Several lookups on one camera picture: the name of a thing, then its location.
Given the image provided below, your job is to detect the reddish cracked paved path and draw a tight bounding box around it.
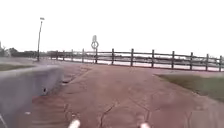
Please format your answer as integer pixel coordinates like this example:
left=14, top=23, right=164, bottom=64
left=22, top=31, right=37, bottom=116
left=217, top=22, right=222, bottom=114
left=13, top=60, right=224, bottom=128

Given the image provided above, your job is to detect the grey concrete wall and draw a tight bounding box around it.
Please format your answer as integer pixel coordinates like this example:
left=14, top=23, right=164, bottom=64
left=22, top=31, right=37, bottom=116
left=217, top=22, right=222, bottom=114
left=0, top=63, right=64, bottom=116

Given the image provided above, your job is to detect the tall street lamp pole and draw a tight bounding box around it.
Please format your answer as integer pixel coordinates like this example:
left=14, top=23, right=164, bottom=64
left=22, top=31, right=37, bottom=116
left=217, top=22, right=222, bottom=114
left=36, top=16, right=46, bottom=63

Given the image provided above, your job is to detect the grass strip behind wall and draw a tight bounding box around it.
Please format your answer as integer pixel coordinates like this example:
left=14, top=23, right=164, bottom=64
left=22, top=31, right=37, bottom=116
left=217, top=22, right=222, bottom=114
left=0, top=63, right=34, bottom=72

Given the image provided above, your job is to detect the round sign on pole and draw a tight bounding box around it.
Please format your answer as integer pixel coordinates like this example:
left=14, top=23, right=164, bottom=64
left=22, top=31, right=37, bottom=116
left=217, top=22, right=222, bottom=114
left=90, top=34, right=100, bottom=65

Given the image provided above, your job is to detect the distant row of trees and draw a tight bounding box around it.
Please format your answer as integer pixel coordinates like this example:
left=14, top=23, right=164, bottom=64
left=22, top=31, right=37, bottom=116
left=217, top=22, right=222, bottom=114
left=0, top=47, right=51, bottom=59

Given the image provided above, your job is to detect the grass patch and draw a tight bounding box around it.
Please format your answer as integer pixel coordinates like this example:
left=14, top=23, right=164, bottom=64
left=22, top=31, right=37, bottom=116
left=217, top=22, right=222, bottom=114
left=155, top=73, right=224, bottom=103

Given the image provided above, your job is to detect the robot's own part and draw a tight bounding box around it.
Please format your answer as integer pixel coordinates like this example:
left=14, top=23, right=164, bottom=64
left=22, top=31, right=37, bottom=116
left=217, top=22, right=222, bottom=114
left=139, top=121, right=151, bottom=128
left=67, top=118, right=82, bottom=128

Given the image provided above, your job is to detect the dark wooden rail fence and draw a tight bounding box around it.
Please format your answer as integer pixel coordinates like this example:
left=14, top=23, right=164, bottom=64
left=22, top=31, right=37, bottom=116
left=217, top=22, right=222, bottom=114
left=48, top=48, right=224, bottom=73

